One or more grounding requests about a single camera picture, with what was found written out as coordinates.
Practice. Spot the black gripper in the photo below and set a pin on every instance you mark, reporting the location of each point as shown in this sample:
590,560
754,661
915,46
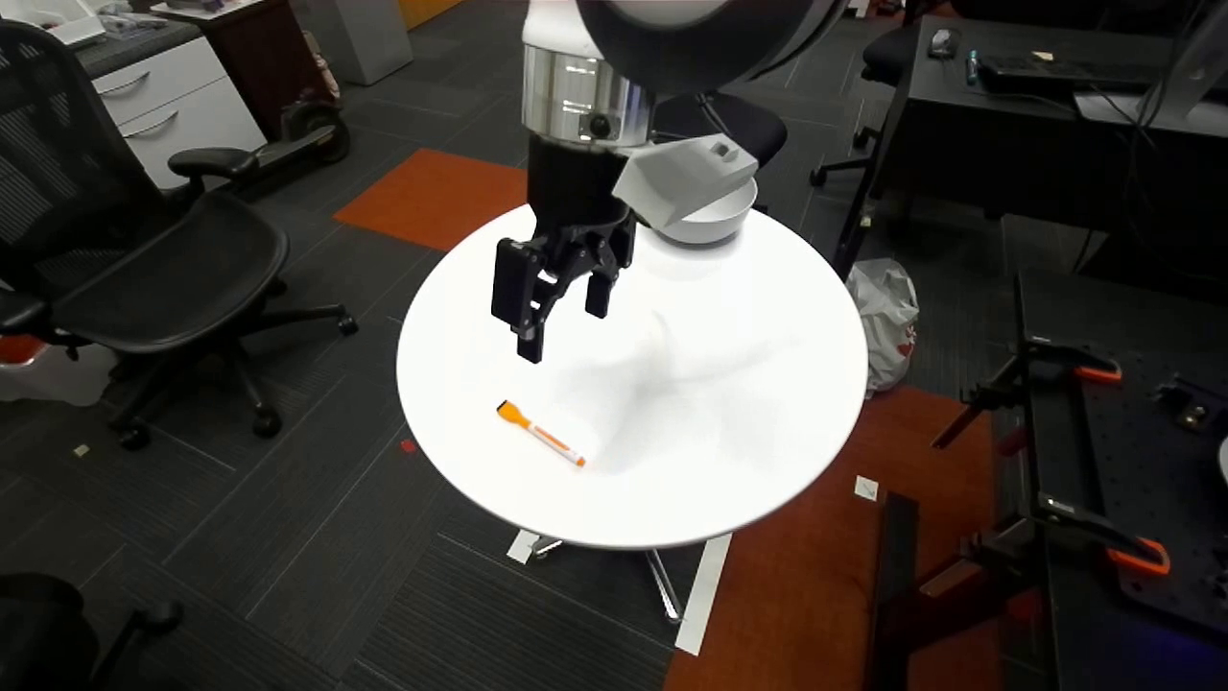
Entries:
576,184

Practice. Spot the orange and white marker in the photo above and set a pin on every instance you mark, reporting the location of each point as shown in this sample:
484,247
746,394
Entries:
544,435

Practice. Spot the black kick scooter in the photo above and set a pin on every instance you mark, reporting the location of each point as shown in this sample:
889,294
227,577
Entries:
313,128

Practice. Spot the grey bin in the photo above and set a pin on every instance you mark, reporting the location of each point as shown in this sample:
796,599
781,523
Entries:
357,41

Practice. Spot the white plastic bag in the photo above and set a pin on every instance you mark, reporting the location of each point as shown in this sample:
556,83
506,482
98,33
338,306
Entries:
891,318

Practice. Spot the white table base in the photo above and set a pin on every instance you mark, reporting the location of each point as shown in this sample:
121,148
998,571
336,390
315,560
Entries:
704,596

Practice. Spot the small white paper scrap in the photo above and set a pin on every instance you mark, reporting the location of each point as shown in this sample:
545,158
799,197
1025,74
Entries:
868,489

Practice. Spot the black mesh office chair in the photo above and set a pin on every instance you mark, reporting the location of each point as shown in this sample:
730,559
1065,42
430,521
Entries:
168,272

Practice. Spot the black desk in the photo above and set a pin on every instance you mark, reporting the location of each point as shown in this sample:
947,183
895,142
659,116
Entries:
947,116

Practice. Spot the white drawer cabinet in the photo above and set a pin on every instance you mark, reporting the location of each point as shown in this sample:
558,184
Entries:
179,120

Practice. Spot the grey computer mouse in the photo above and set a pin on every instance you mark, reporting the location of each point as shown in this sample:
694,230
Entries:
941,41

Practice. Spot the white flat floor object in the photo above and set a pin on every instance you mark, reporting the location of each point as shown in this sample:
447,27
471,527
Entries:
53,382

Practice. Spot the slim black keyboard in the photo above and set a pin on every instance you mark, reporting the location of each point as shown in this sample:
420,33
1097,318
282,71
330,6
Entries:
1060,71

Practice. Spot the white paper stack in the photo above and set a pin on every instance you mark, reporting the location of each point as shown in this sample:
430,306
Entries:
53,20

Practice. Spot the black work table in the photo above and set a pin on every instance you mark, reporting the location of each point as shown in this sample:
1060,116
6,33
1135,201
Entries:
1125,510

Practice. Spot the black padded office chair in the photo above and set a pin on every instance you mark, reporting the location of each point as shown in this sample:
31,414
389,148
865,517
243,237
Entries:
44,634

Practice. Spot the small black device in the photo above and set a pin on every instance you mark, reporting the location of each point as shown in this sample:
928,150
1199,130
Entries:
1191,408

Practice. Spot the black upright post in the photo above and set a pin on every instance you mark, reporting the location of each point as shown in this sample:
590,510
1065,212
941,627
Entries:
895,599

